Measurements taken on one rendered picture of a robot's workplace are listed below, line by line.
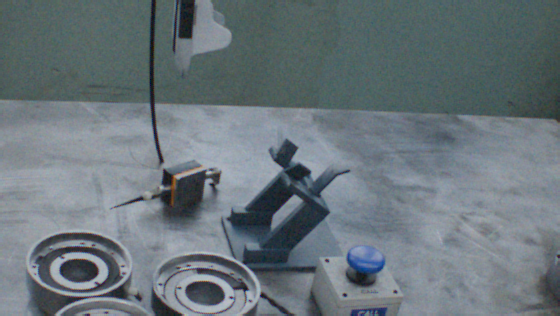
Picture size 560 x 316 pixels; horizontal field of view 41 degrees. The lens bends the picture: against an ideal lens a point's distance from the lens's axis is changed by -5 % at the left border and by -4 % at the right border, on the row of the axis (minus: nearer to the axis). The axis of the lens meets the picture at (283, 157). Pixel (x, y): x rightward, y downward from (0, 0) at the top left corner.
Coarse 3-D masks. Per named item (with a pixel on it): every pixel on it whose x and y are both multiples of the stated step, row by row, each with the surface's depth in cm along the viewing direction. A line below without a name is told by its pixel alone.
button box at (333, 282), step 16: (320, 272) 80; (336, 272) 79; (352, 272) 79; (384, 272) 80; (320, 288) 80; (336, 288) 77; (352, 288) 77; (368, 288) 77; (384, 288) 78; (320, 304) 80; (336, 304) 76; (352, 304) 76; (368, 304) 76; (384, 304) 77; (400, 304) 78
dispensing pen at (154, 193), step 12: (168, 168) 91; (180, 168) 92; (192, 168) 93; (216, 168) 96; (168, 180) 91; (216, 180) 97; (144, 192) 89; (156, 192) 90; (168, 192) 91; (120, 204) 87
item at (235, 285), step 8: (200, 272) 78; (208, 272) 78; (216, 272) 78; (224, 272) 78; (224, 280) 77; (232, 280) 77; (240, 280) 78; (232, 288) 76; (240, 288) 77; (248, 288) 77
